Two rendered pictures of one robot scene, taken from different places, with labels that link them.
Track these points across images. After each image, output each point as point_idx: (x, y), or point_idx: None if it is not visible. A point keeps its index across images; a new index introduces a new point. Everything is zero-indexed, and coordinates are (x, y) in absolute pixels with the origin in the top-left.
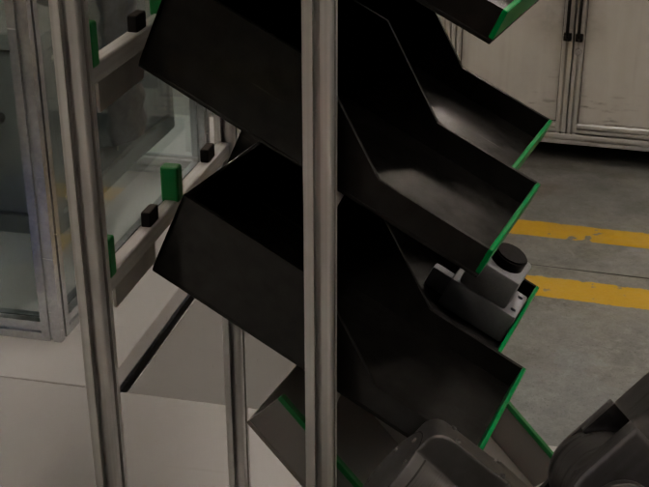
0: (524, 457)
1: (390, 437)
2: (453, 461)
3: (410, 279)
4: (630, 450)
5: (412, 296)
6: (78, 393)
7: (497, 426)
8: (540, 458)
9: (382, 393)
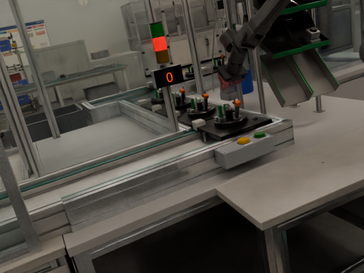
0: (332, 83)
1: (289, 68)
2: (229, 32)
3: (287, 32)
4: (244, 25)
5: (287, 35)
6: None
7: (327, 76)
8: (335, 83)
9: (264, 45)
